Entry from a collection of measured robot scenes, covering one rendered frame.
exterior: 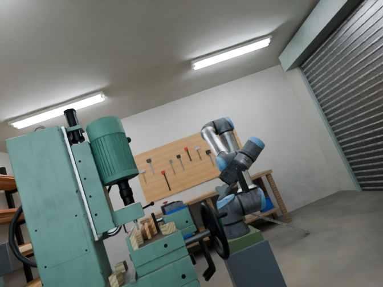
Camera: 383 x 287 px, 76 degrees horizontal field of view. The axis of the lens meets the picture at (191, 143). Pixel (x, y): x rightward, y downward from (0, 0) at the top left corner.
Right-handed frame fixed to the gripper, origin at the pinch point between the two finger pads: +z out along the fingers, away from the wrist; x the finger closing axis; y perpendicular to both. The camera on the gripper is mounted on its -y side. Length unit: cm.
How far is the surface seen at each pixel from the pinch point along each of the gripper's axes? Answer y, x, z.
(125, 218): 30.8, 1.7, 34.3
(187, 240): 1.0, -1.3, 24.9
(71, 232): 44, 11, 50
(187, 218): 6.7, -5.1, 16.9
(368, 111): -127, -167, -235
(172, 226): 12.6, 13.8, 23.0
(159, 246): 12.8, 19.4, 31.2
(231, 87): 44, -325, -221
